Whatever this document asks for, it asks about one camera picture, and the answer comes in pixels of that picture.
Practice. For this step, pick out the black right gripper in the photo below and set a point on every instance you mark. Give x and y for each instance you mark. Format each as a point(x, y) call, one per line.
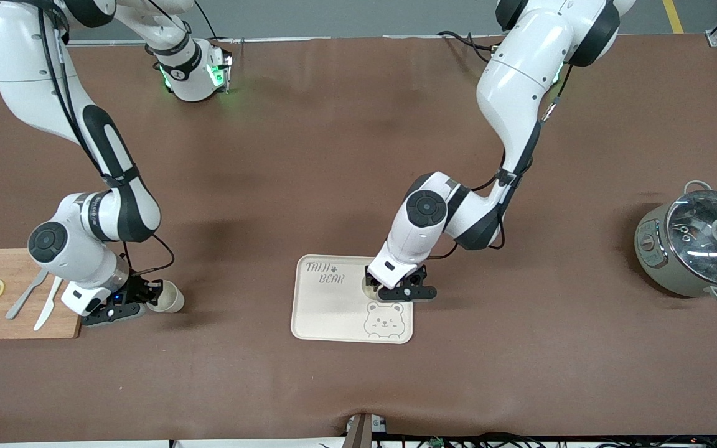
point(136, 289)

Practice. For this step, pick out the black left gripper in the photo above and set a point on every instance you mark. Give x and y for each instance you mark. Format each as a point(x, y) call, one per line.
point(419, 274)

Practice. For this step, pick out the white plastic cup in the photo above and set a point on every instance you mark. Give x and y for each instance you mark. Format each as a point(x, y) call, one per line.
point(172, 298)
point(369, 294)

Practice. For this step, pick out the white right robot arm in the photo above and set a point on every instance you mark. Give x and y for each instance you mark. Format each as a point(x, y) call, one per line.
point(116, 205)

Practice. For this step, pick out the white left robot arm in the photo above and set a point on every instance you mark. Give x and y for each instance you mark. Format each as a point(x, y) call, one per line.
point(514, 81)

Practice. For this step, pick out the cream bear print tray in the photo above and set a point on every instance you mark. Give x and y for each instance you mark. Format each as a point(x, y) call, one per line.
point(327, 311)

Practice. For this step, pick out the white plastic knife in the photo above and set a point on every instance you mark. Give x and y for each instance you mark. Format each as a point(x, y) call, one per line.
point(48, 305)

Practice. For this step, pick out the grey plastic knife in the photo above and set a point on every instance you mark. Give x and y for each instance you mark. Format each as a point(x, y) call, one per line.
point(22, 298)

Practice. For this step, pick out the brown table cover cloth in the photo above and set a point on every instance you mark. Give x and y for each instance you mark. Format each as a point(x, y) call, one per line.
point(271, 155)

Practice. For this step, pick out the grey-green electric pot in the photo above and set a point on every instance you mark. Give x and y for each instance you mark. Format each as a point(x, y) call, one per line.
point(651, 261)

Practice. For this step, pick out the glass pot lid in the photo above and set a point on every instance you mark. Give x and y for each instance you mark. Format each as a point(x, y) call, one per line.
point(701, 249)

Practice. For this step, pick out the metal table edge bracket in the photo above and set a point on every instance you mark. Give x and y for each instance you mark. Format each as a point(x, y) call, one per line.
point(361, 435)

